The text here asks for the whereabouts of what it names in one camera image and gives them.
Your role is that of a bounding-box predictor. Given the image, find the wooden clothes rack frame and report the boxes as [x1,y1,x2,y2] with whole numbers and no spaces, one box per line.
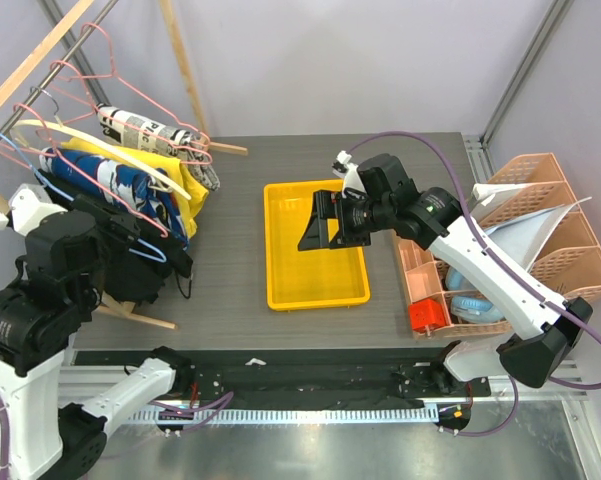
[0,1,249,330]

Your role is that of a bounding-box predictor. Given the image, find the cream plastic hanger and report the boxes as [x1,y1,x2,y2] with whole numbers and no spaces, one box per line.
[15,119,191,200]

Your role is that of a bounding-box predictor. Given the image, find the peach compartment desk organizer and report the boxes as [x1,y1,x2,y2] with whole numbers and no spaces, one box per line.
[392,234,511,340]

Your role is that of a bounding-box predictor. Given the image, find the light blue headphones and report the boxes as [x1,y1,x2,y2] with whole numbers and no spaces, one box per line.
[445,268,504,325]

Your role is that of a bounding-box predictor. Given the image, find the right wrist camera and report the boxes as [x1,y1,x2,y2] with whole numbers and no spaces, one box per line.
[332,150,365,193]

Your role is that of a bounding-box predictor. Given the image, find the orange cube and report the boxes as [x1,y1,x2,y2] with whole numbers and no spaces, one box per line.
[408,298,451,335]

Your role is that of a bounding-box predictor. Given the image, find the black trousers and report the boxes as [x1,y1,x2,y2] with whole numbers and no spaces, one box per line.
[32,167,195,309]

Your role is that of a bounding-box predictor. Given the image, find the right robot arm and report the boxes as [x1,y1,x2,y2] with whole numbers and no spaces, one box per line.
[298,153,593,396]

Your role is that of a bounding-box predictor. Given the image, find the pink wire hanger with newsprint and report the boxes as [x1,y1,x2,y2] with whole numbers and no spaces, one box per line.
[51,58,213,163]

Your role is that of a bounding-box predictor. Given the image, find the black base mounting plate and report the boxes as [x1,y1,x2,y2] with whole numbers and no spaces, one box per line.
[72,349,491,411]

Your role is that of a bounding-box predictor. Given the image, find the blue white patterned garment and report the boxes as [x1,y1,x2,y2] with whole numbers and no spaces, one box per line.
[39,147,195,246]

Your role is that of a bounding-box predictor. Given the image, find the empty pink wire hanger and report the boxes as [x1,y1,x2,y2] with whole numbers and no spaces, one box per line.
[52,23,202,130]

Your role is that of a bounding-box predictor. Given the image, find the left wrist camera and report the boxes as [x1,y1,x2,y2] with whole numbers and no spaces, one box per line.
[0,184,67,237]

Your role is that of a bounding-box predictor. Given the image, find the white papers in rack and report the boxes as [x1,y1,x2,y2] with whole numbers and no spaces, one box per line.
[469,181,588,271]

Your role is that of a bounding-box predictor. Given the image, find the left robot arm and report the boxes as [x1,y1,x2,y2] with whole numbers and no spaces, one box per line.
[0,184,193,479]

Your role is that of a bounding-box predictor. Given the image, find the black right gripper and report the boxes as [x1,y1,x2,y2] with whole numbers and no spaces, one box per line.
[298,190,393,252]

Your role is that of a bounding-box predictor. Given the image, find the yellow plastic tray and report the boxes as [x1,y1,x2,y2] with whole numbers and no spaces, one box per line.
[263,179,371,312]

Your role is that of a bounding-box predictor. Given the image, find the newspaper print trousers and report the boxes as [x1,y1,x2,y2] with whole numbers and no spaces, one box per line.
[96,103,221,191]

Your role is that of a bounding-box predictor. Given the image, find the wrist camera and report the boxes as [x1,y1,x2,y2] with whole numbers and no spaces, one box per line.
[332,150,365,193]
[0,184,67,237]

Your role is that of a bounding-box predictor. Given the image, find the peach file rack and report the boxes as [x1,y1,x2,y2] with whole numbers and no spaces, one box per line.
[472,153,601,302]

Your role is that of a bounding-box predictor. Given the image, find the yellow garment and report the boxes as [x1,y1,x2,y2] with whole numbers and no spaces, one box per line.
[59,137,211,240]

